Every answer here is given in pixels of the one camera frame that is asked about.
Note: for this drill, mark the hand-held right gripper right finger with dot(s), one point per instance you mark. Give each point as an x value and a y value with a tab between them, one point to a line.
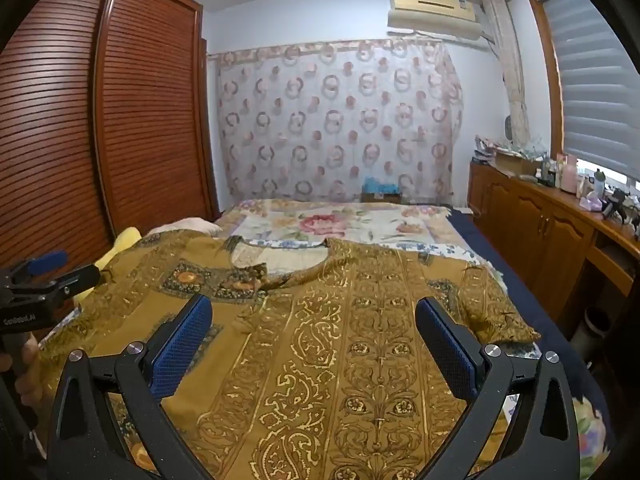
445	355

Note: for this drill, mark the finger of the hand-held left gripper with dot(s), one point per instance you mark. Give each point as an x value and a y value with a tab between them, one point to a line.
47	261
75	280

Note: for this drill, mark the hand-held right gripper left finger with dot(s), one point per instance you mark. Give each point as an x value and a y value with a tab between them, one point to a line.
182	345

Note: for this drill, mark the mustard patterned shirt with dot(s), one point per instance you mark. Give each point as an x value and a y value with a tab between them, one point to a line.
320	360

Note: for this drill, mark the person's left hand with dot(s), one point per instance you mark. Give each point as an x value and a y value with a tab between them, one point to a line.
29	375

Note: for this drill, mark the yellow plush cushion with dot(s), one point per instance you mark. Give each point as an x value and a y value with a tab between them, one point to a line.
122	245

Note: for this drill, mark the pale pink pillow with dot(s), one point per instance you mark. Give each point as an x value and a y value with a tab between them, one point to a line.
185	225

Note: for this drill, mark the grey trash bin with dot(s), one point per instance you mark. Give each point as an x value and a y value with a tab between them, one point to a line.
592	332

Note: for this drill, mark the brown wooden cabinet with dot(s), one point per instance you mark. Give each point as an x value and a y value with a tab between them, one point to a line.
540	230

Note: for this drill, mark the small brown box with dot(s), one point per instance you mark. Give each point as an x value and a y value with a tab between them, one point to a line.
381	198

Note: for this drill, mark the brown slatted wooden wardrobe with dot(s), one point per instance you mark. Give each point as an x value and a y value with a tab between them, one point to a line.
125	110

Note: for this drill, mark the blue bundle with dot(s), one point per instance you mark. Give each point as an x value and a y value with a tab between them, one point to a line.
381	185

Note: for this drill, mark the cardboard box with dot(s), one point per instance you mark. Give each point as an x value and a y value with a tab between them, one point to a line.
517	164

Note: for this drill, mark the pink bottle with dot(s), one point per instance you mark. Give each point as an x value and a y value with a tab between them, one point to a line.
569	175

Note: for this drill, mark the small black tripod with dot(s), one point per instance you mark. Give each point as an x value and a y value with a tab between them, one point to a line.
615	205

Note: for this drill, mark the sheer circle print curtain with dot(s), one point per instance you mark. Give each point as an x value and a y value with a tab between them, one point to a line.
340	120

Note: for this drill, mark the tied beige curtain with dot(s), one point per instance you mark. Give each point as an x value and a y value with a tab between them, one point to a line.
512	70

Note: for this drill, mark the grey window blind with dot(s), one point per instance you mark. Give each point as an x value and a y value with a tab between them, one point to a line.
595	80

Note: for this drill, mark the cream wall air conditioner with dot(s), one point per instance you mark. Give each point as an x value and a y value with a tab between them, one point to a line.
432	15

